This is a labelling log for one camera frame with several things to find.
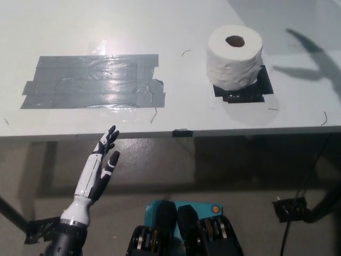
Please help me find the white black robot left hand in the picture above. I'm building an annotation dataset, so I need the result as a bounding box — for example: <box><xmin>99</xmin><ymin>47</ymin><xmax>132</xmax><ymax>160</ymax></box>
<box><xmin>59</xmin><ymin>125</ymin><xmax>121</xmax><ymax>224</ymax></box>

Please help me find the white toilet paper roll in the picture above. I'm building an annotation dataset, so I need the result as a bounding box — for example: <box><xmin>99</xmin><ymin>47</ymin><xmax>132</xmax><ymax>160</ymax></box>
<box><xmin>205</xmin><ymin>24</ymin><xmax>264</xmax><ymax>90</ymax></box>

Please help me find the black teal robot body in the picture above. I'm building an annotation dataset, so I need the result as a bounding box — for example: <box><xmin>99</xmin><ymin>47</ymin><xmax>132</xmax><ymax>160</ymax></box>
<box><xmin>127</xmin><ymin>199</ymin><xmax>243</xmax><ymax>256</ymax></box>

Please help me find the black tape square area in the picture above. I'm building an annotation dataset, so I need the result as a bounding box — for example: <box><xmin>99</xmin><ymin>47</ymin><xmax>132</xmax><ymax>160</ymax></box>
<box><xmin>212</xmin><ymin>65</ymin><xmax>275</xmax><ymax>103</ymax></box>

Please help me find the clear tape strip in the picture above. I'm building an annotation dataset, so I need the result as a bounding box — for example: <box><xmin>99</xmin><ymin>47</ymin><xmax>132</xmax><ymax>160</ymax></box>
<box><xmin>87</xmin><ymin>39</ymin><xmax>108</xmax><ymax>57</ymax></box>
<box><xmin>100</xmin><ymin>105</ymin><xmax>143</xmax><ymax>124</ymax></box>

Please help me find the black metal table leg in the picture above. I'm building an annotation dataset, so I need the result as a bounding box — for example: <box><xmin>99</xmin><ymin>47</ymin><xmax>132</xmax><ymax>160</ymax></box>
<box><xmin>303</xmin><ymin>185</ymin><xmax>341</xmax><ymax>225</ymax></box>
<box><xmin>0</xmin><ymin>196</ymin><xmax>29</xmax><ymax>235</ymax></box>

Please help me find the grey duct tape patch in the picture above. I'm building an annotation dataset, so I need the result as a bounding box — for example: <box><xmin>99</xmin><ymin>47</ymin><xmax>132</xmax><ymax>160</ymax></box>
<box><xmin>20</xmin><ymin>54</ymin><xmax>167</xmax><ymax>110</ymax></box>

